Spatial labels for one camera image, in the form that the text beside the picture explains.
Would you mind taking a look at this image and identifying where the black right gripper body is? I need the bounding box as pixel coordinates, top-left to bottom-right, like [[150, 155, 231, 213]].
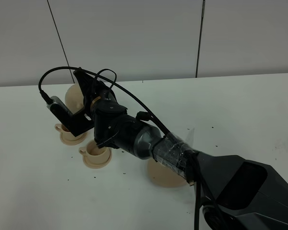
[[69, 68, 118, 138]]

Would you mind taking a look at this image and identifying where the beige teapot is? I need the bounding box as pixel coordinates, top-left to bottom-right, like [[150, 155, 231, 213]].
[[65, 84, 84, 114]]

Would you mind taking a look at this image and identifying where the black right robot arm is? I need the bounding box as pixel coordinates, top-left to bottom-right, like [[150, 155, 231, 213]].
[[73, 68, 288, 230]]

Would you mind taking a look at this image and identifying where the large beige teapot saucer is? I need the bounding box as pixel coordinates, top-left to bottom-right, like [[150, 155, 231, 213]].
[[147, 159, 187, 188]]

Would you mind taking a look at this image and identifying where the far beige cup saucer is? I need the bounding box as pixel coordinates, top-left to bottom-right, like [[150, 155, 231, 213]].
[[60, 132, 87, 146]]

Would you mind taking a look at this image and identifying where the beige cup saucer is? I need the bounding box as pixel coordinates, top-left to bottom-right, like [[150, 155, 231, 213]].
[[83, 152, 112, 169], [60, 132, 87, 146]]

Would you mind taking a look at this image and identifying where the near beige teacup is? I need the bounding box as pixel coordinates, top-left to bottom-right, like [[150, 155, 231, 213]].
[[79, 140, 111, 156]]

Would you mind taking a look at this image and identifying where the beige teacup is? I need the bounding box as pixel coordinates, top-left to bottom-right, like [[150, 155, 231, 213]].
[[79, 140, 111, 156], [55, 124, 70, 133]]

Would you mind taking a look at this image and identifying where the far beige teacup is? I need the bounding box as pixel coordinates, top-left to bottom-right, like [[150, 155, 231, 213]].
[[55, 124, 70, 133]]

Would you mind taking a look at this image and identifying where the near beige cup saucer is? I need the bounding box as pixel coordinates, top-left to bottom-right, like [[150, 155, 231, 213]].
[[83, 152, 112, 169]]

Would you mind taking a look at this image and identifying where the black camera cable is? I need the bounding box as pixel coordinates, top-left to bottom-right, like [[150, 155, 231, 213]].
[[38, 66, 221, 230]]

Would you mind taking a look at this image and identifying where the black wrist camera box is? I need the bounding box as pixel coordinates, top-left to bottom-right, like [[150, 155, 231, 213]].
[[46, 96, 73, 127]]

